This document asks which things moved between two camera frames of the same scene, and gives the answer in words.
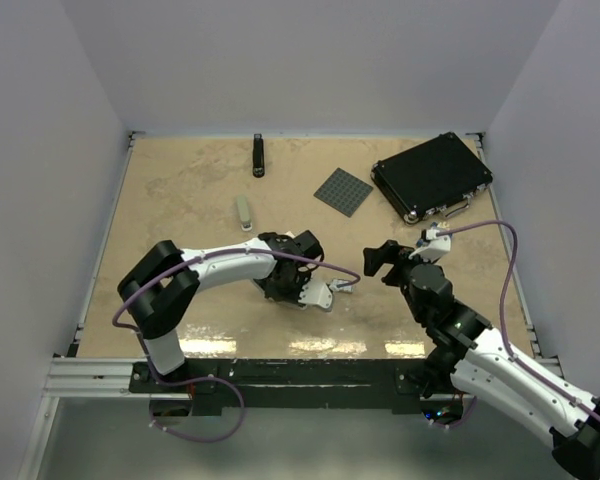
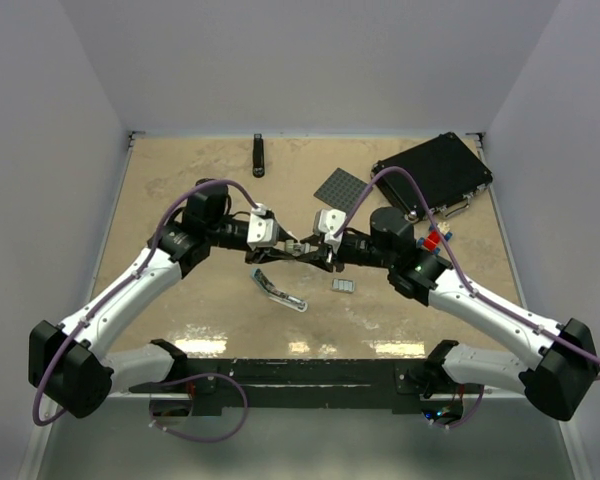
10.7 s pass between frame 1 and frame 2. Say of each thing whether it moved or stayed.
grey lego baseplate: stayed
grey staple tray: stayed
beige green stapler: moved
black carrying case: stayed
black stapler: stayed
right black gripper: moved
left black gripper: moved
